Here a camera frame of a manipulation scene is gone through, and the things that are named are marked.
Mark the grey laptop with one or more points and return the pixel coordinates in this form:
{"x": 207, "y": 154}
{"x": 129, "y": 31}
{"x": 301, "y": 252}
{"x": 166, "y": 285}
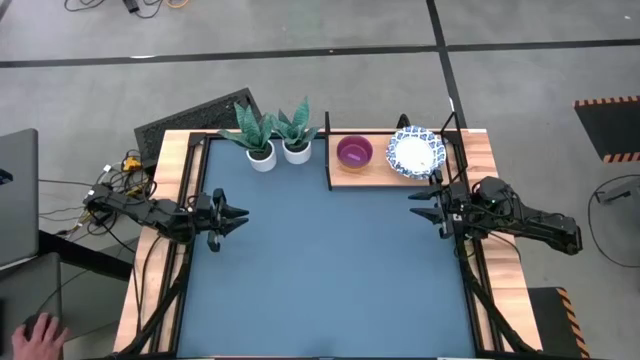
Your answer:
{"x": 17, "y": 200}

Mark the wooden shelf with black frame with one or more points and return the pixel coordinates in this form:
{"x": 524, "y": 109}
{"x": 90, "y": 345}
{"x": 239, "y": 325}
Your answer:
{"x": 380, "y": 175}

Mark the black metal table frame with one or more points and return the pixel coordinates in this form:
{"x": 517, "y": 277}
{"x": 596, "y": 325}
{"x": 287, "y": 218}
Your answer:
{"x": 199, "y": 141}

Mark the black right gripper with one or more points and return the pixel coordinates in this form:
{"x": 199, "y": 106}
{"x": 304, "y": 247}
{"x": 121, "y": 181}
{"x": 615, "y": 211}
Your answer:
{"x": 457, "y": 210}

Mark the grey foot pedal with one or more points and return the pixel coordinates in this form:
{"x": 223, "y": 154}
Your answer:
{"x": 617, "y": 192}

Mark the black perforated floor mat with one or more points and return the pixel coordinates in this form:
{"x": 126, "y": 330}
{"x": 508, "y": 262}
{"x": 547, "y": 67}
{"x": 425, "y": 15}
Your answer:
{"x": 200, "y": 120}

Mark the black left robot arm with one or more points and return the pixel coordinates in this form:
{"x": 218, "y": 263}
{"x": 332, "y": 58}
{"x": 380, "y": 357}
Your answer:
{"x": 145, "y": 212}

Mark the blue patterned paper bowl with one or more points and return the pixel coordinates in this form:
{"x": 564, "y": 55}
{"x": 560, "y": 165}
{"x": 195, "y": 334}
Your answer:
{"x": 415, "y": 154}

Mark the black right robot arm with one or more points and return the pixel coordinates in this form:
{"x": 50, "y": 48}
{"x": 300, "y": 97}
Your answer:
{"x": 530, "y": 220}

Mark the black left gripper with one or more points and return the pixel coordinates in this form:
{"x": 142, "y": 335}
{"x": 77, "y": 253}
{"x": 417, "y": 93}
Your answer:
{"x": 207, "y": 217}

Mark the person's hand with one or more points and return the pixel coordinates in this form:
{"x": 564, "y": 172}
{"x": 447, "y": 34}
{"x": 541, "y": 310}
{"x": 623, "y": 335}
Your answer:
{"x": 42, "y": 345}

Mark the purple plastic bowl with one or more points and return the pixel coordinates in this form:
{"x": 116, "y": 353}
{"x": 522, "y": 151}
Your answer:
{"x": 354, "y": 151}

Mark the hazard striped black floor mat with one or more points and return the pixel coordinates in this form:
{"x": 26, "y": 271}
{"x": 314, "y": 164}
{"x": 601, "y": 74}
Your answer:
{"x": 612, "y": 130}
{"x": 550, "y": 325}

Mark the grey side desk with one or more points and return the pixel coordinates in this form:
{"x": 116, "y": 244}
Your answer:
{"x": 30, "y": 290}

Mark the black computer mouse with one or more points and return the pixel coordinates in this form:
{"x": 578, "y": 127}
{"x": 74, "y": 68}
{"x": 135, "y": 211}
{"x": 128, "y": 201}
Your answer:
{"x": 31, "y": 322}

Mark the small potted snake plant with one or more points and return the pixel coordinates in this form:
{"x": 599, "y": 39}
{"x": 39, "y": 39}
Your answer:
{"x": 297, "y": 152}

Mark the large potted snake plant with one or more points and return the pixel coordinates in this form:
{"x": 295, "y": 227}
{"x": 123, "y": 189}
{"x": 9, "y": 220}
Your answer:
{"x": 261, "y": 157}

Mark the black power adapter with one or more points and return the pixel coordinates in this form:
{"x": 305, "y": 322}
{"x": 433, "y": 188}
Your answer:
{"x": 132, "y": 6}

